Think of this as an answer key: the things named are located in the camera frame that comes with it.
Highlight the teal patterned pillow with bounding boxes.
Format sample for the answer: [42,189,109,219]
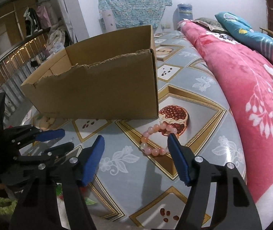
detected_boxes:
[215,12,273,58]

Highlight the hanging clothes on rack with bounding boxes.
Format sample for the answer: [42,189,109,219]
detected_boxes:
[24,5,52,37]

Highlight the blue water dispenser bottle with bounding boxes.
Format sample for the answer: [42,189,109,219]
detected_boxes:
[173,3,193,30]

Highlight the pink orange bead bracelet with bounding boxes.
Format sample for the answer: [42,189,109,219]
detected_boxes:
[140,123,178,157]

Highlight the pink floral blanket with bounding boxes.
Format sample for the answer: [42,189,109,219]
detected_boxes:
[178,20,273,229]

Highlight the teal floral wall cloth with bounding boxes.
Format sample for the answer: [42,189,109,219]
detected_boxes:
[98,0,172,28]

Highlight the brown cardboard box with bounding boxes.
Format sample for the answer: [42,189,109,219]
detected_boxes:
[21,25,158,119]

